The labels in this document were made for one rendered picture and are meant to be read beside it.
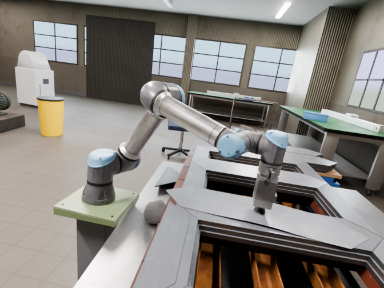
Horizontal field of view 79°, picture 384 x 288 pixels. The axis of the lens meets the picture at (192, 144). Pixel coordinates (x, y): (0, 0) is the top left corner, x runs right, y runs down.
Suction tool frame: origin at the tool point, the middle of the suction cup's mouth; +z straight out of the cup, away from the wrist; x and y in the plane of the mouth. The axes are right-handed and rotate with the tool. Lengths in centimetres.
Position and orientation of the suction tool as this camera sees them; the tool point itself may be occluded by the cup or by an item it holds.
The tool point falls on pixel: (258, 213)
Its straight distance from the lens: 94.8
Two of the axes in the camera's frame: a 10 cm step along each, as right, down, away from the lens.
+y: 2.2, -2.5, 9.4
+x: -9.7, -1.8, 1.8
